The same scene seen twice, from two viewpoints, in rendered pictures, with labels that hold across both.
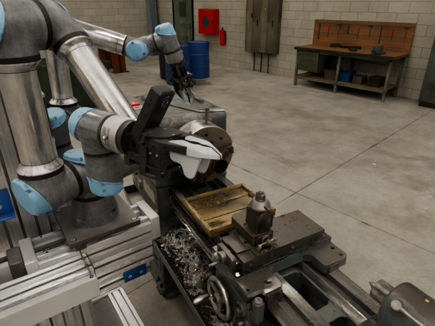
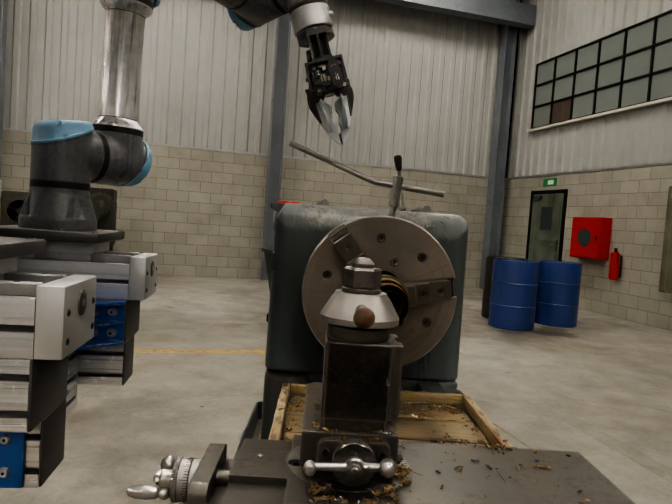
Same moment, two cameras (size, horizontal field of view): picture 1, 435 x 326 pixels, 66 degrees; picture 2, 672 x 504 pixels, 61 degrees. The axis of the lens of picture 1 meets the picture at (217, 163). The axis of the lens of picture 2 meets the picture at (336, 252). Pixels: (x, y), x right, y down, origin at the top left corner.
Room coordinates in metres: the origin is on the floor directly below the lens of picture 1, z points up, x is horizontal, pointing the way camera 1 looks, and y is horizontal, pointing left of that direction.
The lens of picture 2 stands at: (0.54, -0.39, 1.22)
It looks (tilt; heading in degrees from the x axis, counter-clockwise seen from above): 3 degrees down; 27
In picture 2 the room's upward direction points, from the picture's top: 4 degrees clockwise
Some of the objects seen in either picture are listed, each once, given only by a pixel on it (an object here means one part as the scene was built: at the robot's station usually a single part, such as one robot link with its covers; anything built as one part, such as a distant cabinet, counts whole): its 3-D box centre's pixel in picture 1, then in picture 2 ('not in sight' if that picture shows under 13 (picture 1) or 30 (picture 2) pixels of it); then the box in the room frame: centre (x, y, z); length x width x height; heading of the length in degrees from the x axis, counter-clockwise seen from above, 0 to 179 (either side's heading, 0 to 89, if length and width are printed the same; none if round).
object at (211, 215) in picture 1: (228, 206); (383, 426); (1.41, -0.05, 0.89); 0.36 x 0.30 x 0.04; 119
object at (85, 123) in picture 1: (97, 129); not in sight; (0.68, 0.26, 1.56); 0.11 x 0.08 x 0.09; 57
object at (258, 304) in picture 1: (257, 309); not in sight; (0.83, -0.14, 0.84); 0.04 x 0.04 x 0.10; 29
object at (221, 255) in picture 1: (215, 259); (164, 478); (0.97, 0.01, 0.95); 0.07 x 0.04 x 0.04; 119
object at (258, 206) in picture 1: (259, 202); (360, 306); (1.06, -0.16, 1.13); 0.08 x 0.08 x 0.03
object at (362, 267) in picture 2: (260, 195); (362, 274); (1.06, -0.16, 1.17); 0.04 x 0.04 x 0.03
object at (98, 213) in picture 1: (93, 202); not in sight; (0.94, 0.40, 1.21); 0.15 x 0.15 x 0.10
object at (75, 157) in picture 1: (85, 171); not in sight; (0.93, 0.41, 1.33); 0.13 x 0.12 x 0.14; 147
